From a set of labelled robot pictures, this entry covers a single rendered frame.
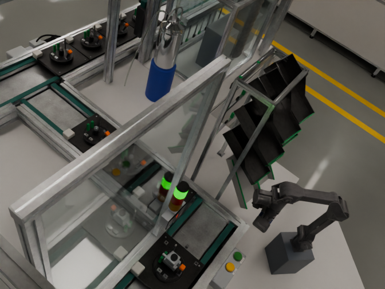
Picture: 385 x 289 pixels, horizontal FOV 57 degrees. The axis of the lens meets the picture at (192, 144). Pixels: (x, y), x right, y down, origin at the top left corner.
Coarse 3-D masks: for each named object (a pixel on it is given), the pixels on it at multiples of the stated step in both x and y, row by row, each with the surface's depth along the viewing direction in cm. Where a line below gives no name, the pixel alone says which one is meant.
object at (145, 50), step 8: (152, 0) 217; (160, 0) 223; (152, 8) 221; (152, 16) 227; (144, 24) 232; (152, 24) 233; (144, 32) 236; (152, 32) 239; (144, 40) 240; (152, 40) 245; (144, 48) 244; (152, 48) 252; (144, 56) 250
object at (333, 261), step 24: (288, 216) 204; (312, 216) 208; (264, 240) 191; (336, 240) 202; (264, 264) 182; (312, 264) 189; (336, 264) 193; (240, 288) 172; (264, 288) 174; (288, 288) 178; (312, 288) 181; (336, 288) 184; (360, 288) 187
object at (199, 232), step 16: (192, 208) 182; (176, 224) 174; (192, 224) 180; (208, 224) 182; (224, 224) 184; (176, 240) 173; (192, 240) 175; (208, 240) 177; (208, 256) 168; (128, 272) 156; (112, 288) 148; (128, 288) 154; (144, 288) 155
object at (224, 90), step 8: (136, 56) 258; (152, 56) 262; (256, 56) 295; (144, 64) 254; (248, 64) 285; (240, 72) 276; (256, 72) 293; (176, 80) 252; (232, 80) 267; (248, 80) 282; (224, 88) 260; (240, 88) 277; (224, 96) 254; (216, 104) 247; (240, 104) 316; (216, 112) 261; (224, 120) 302; (232, 120) 332
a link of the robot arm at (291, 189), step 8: (280, 184) 137; (288, 184) 135; (296, 184) 136; (280, 192) 135; (288, 192) 133; (296, 192) 134; (304, 192) 135; (312, 192) 136; (320, 192) 137; (328, 192) 137; (296, 200) 135; (304, 200) 136; (312, 200) 136; (320, 200) 135; (328, 200) 135; (336, 200) 135; (336, 208) 137; (336, 216) 139; (344, 216) 139
